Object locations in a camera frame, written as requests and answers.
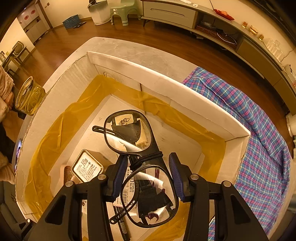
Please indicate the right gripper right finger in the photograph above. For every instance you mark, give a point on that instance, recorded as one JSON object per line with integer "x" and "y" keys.
{"x": 234, "y": 220}

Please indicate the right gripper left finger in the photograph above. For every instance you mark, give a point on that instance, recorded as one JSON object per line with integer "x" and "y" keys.
{"x": 62, "y": 220}

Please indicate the red white card box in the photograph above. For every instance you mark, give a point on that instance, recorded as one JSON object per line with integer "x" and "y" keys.
{"x": 129, "y": 192}

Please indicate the black frame glasses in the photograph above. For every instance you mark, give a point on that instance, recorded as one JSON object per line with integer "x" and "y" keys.
{"x": 149, "y": 171}

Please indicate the square gold tin box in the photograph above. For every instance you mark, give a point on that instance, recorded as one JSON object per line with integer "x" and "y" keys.
{"x": 89, "y": 164}

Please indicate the black marker pen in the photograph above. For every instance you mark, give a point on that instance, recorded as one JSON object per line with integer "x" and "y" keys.
{"x": 122, "y": 227}

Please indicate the dark red hook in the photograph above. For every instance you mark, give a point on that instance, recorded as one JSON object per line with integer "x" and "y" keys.
{"x": 153, "y": 216}

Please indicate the blue plaid cloth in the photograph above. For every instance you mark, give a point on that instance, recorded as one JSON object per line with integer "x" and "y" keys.
{"x": 266, "y": 176}

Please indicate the white tea box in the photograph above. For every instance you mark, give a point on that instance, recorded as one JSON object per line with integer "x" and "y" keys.
{"x": 132, "y": 128}

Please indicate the white foam box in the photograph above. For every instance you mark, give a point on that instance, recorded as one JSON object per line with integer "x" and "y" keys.
{"x": 88, "y": 88}

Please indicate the smartphone with lit screen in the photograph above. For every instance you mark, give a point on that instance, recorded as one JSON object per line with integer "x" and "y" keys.
{"x": 18, "y": 150}

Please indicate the person in beige sweater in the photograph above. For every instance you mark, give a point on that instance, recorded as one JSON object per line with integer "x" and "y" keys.
{"x": 7, "y": 145}

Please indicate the white air purifier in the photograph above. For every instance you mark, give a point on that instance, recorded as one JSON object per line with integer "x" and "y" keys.
{"x": 291, "y": 124}

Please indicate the blue plastic basket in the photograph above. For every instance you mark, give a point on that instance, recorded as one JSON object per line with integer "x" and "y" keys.
{"x": 71, "y": 22}

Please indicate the long grey tv cabinet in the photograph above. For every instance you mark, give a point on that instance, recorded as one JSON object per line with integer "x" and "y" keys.
{"x": 229, "y": 35}

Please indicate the white trash bin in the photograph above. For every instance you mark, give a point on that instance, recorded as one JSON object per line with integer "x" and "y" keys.
{"x": 99, "y": 11}

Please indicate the green plastic stool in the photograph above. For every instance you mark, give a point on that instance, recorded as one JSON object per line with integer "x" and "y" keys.
{"x": 123, "y": 9}

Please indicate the red fruit plate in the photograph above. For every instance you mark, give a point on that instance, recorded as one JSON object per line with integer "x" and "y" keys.
{"x": 224, "y": 14}

